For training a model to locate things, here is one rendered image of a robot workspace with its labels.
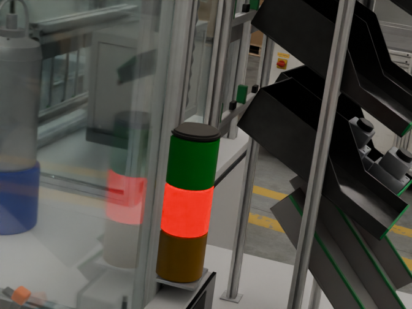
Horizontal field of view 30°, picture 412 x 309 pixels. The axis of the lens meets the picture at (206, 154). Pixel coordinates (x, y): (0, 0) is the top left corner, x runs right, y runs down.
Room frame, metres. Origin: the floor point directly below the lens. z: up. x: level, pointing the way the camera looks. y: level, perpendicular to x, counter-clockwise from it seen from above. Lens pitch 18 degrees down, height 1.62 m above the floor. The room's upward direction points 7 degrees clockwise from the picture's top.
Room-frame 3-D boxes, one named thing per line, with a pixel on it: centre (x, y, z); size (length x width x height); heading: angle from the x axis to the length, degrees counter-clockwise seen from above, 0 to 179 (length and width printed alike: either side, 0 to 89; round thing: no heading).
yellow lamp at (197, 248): (0.72, 0.01, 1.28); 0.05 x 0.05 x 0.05
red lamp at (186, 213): (0.72, 0.01, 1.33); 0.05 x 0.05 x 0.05
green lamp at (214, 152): (0.72, 0.01, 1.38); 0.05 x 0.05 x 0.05
